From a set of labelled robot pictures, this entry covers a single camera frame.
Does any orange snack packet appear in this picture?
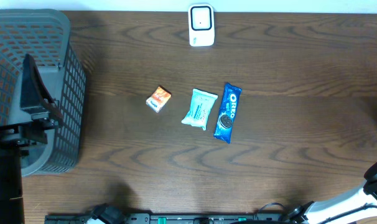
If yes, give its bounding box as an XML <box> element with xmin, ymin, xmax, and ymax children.
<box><xmin>146</xmin><ymin>86</ymin><xmax>172</xmax><ymax>113</ymax></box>

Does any mint green wipes pack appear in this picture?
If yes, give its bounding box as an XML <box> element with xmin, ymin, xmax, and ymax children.
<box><xmin>181</xmin><ymin>88</ymin><xmax>218</xmax><ymax>131</ymax></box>

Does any blue Oreo cookie pack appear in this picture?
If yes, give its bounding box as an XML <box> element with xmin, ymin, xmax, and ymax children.
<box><xmin>213</xmin><ymin>83</ymin><xmax>242</xmax><ymax>144</ymax></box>

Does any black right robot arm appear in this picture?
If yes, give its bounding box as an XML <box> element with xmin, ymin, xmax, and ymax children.
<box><xmin>281</xmin><ymin>162</ymin><xmax>377</xmax><ymax>223</ymax></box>

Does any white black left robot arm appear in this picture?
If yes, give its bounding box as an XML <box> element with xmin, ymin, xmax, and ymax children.
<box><xmin>0</xmin><ymin>54</ymin><xmax>86</xmax><ymax>223</ymax></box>

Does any white barcode scanner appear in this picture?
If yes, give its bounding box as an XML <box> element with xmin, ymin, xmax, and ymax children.
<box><xmin>188</xmin><ymin>4</ymin><xmax>215</xmax><ymax>47</ymax></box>

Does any grey plastic basket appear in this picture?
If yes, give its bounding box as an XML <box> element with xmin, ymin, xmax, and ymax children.
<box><xmin>0</xmin><ymin>9</ymin><xmax>86</xmax><ymax>176</ymax></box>

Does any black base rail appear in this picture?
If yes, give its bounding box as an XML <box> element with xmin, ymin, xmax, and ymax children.
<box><xmin>44</xmin><ymin>213</ymin><xmax>284</xmax><ymax>224</ymax></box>

